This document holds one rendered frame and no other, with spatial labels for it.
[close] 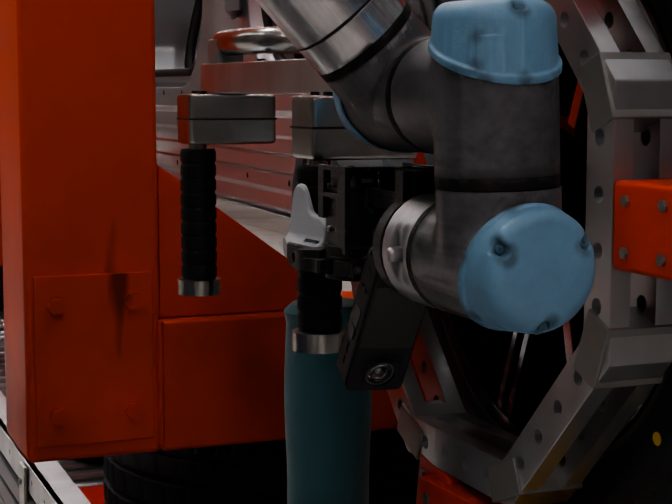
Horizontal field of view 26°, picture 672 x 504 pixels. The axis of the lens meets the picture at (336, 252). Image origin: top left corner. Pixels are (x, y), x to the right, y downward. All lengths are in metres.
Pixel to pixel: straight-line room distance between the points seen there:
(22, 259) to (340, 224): 0.75
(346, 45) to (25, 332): 0.86
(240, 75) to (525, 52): 0.58
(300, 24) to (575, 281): 0.25
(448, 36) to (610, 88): 0.32
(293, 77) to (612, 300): 0.33
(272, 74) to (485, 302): 0.52
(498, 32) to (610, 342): 0.39
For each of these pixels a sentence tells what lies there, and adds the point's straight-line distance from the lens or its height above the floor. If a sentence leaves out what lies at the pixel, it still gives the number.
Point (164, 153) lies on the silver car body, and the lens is 3.16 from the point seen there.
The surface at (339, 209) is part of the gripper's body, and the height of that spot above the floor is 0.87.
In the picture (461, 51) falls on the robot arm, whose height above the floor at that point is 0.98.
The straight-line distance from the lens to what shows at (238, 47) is 1.40.
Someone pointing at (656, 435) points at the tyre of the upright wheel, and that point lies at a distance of 1.27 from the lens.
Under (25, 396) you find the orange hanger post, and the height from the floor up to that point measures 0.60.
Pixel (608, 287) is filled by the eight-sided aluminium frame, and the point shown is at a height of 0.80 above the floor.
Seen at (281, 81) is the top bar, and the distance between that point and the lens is 1.27.
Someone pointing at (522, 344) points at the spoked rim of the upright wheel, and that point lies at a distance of 1.50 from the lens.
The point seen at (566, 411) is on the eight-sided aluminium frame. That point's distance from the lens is 1.23.
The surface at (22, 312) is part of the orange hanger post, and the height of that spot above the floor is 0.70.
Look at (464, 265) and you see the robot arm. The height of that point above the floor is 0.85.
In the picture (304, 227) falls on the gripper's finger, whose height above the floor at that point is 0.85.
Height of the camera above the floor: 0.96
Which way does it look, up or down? 6 degrees down
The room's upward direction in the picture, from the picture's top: straight up
